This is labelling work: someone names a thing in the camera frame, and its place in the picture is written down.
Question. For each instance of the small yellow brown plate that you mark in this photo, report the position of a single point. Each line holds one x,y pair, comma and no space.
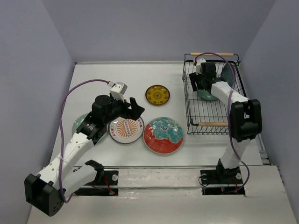
157,95

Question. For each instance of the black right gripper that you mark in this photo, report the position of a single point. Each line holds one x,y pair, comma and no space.
195,78

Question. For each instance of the white sunburst pattern plate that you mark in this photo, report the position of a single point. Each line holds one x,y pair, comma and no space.
126,131

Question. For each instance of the red teal floral plate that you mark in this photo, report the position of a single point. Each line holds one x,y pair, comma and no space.
163,135

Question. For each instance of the light green flower plate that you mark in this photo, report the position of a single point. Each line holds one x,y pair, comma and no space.
79,121

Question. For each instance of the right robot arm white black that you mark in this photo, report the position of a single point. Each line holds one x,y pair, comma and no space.
243,116

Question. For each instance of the dark teal blossom plate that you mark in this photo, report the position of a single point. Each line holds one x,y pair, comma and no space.
227,75

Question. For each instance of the black wire dish rack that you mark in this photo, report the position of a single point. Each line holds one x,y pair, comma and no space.
199,110

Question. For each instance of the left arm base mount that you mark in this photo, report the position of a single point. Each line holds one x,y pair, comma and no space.
106,186

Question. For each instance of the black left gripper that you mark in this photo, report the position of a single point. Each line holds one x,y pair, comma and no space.
135,112

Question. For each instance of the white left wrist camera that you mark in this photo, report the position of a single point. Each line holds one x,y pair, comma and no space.
118,90

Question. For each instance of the small blue white plate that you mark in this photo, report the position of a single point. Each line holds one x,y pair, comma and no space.
205,95

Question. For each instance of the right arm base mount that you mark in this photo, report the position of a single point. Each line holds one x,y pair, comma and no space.
213,184

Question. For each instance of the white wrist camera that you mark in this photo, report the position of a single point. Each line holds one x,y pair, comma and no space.
118,90
197,64

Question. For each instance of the metal table rail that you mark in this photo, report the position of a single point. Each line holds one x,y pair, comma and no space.
192,166

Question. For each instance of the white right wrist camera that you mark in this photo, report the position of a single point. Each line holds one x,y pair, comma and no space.
197,64

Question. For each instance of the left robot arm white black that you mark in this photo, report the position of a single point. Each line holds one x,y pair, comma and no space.
53,186

